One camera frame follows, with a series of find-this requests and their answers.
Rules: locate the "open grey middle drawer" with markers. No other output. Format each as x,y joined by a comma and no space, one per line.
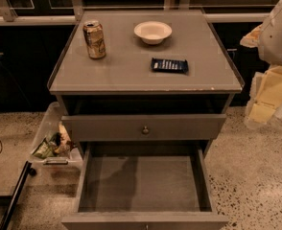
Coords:
140,187

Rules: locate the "black metal bar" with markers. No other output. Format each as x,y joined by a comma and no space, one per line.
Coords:
15,196

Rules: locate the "round brass drawer knob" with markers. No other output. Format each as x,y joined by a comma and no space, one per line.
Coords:
145,130

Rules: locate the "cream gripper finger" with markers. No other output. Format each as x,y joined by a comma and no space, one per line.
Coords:
269,93
256,115

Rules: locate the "white bowl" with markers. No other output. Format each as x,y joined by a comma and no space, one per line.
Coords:
152,32

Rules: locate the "tan snack packet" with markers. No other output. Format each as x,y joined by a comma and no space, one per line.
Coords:
63,141

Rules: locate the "metal window rail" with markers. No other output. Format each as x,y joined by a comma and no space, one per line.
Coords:
32,19

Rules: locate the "clear plastic bin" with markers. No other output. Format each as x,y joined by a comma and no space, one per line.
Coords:
48,128

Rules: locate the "grey drawer cabinet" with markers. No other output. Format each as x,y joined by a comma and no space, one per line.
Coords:
123,82

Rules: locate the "grey top drawer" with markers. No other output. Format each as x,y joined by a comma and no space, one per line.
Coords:
100,128

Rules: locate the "green snack bag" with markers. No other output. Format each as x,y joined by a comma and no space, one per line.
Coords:
45,149

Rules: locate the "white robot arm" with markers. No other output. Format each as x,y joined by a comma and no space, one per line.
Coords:
267,38

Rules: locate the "gold drink can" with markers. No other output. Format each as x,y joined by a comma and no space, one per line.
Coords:
94,38

